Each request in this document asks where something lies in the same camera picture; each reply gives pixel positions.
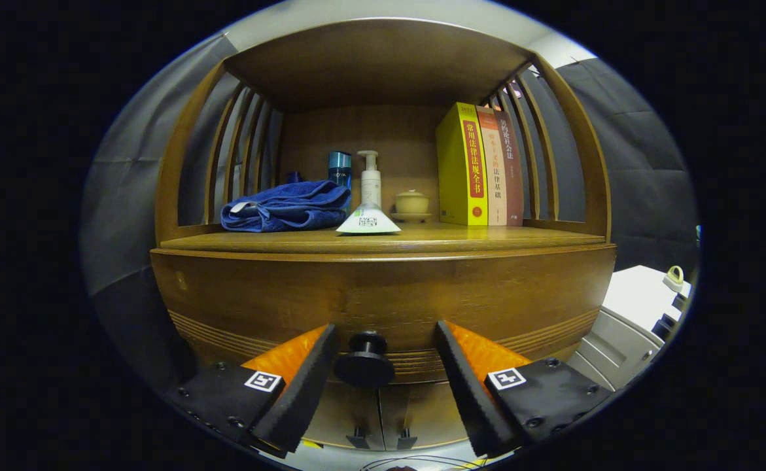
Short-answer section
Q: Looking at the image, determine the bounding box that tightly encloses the white green squeeze tube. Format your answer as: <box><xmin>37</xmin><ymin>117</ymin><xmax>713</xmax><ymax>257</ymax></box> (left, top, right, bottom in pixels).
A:
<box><xmin>336</xmin><ymin>201</ymin><xmax>402</xmax><ymax>236</ymax></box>

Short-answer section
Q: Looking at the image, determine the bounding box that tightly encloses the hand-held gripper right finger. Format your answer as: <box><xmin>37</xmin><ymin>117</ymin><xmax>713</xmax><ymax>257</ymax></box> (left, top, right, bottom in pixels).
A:
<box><xmin>435</xmin><ymin>320</ymin><xmax>614</xmax><ymax>459</ymax></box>

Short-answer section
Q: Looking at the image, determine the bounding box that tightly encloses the wooden drawer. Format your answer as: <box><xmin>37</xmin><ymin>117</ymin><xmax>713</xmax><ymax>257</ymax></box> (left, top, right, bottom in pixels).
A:
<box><xmin>150</xmin><ymin>243</ymin><xmax>618</xmax><ymax>385</ymax></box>

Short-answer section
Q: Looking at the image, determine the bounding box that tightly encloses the black drawer knob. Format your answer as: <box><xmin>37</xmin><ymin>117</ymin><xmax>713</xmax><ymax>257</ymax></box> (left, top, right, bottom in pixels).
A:
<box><xmin>334</xmin><ymin>330</ymin><xmax>396</xmax><ymax>389</ymax></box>

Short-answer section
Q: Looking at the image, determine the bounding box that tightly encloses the wooden cabinet door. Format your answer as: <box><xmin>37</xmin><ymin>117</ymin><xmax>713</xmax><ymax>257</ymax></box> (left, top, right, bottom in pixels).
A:
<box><xmin>304</xmin><ymin>379</ymin><xmax>383</xmax><ymax>451</ymax></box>
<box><xmin>379</xmin><ymin>381</ymin><xmax>472</xmax><ymax>451</ymax></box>

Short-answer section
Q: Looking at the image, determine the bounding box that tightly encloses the thin black cable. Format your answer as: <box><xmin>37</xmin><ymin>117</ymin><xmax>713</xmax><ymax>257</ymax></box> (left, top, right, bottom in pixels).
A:
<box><xmin>360</xmin><ymin>455</ymin><xmax>481</xmax><ymax>471</ymax></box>

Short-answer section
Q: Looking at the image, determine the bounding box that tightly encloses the yellow book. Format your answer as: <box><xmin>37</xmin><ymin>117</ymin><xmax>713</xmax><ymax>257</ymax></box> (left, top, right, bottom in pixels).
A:
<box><xmin>436</xmin><ymin>103</ymin><xmax>489</xmax><ymax>227</ymax></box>

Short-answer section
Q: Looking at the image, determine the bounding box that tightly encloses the folded blue towel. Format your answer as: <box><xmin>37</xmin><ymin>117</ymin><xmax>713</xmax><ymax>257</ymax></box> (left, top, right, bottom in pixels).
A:
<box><xmin>220</xmin><ymin>181</ymin><xmax>352</xmax><ymax>233</ymax></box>

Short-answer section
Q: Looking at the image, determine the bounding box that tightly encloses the brown book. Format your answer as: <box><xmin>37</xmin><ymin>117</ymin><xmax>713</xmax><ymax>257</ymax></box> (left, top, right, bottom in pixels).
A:
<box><xmin>493</xmin><ymin>108</ymin><xmax>525</xmax><ymax>227</ymax></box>

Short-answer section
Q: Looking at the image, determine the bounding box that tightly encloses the wooden cabinet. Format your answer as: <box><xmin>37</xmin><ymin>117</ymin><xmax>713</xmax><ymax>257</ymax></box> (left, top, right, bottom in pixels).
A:
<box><xmin>150</xmin><ymin>18</ymin><xmax>618</xmax><ymax>452</ymax></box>

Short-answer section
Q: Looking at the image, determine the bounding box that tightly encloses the beige lidded teacup with saucer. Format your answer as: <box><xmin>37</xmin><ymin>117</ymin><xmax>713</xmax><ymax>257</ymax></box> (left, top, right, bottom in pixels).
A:
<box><xmin>391</xmin><ymin>190</ymin><xmax>432</xmax><ymax>223</ymax></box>

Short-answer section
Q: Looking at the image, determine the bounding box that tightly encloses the tall blue bottle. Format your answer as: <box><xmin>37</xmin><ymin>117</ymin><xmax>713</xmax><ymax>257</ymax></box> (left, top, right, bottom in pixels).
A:
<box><xmin>328</xmin><ymin>151</ymin><xmax>353</xmax><ymax>190</ymax></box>

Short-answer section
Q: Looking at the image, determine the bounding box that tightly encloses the white side cabinet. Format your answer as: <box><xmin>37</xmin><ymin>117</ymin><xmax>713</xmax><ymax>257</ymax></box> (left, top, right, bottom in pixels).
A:
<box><xmin>566</xmin><ymin>265</ymin><xmax>692</xmax><ymax>393</ymax></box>

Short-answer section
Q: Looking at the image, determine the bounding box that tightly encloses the white pump bottle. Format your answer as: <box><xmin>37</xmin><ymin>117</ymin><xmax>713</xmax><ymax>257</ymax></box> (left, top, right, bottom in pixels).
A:
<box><xmin>357</xmin><ymin>150</ymin><xmax>383</xmax><ymax>210</ymax></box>

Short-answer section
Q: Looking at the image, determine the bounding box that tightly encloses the wooden countertop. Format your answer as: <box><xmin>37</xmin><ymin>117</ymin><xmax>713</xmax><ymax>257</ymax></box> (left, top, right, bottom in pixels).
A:
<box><xmin>159</xmin><ymin>221</ymin><xmax>607</xmax><ymax>254</ymax></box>

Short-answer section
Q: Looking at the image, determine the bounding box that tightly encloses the orange book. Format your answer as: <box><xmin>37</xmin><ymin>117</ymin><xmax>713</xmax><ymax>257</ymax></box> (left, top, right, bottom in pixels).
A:
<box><xmin>476</xmin><ymin>106</ymin><xmax>508</xmax><ymax>227</ymax></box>

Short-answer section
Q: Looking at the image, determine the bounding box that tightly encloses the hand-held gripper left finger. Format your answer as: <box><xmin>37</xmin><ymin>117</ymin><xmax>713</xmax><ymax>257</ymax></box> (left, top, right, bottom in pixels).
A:
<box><xmin>167</xmin><ymin>324</ymin><xmax>339</xmax><ymax>459</ymax></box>

